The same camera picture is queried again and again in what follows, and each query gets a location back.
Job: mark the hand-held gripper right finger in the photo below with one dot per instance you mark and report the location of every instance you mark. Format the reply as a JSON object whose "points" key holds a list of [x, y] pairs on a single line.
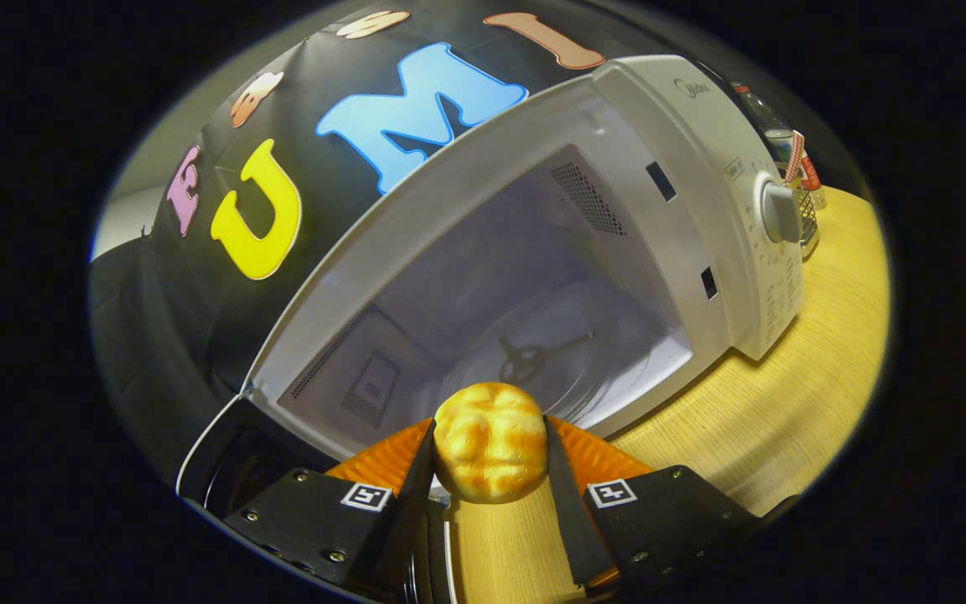
{"points": [[571, 520]]}

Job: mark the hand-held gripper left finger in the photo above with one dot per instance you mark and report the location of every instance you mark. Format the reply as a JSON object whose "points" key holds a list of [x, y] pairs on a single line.
{"points": [[412, 512]]}

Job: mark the golden bread roll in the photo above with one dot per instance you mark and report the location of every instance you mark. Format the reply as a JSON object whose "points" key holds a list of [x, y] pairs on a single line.
{"points": [[490, 445]]}

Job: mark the white microwave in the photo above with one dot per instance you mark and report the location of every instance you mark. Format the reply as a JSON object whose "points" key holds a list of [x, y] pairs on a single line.
{"points": [[701, 151]]}

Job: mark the black backdrop cloth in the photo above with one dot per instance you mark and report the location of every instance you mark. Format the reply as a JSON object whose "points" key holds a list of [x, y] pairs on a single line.
{"points": [[198, 319]]}

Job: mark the red striped straw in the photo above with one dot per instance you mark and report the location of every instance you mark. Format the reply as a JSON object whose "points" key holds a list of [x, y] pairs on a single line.
{"points": [[796, 155]]}

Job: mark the clear bottle red label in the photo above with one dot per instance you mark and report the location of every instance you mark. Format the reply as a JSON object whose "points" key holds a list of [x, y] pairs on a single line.
{"points": [[772, 126]]}

